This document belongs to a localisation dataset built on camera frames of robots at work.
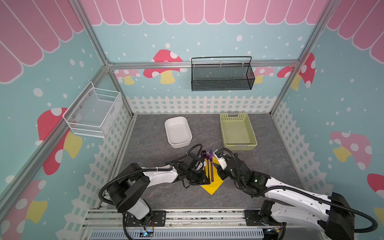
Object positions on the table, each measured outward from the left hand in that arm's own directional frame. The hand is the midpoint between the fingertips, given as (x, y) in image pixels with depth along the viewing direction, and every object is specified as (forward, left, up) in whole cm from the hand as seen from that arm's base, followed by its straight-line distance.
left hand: (209, 185), depth 80 cm
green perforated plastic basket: (+41, -23, -5) cm, 47 cm away
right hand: (+9, -3, +11) cm, 14 cm away
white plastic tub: (+40, +21, -4) cm, 45 cm away
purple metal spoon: (+21, +3, -3) cm, 21 cm away
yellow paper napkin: (+5, -6, -5) cm, 9 cm away
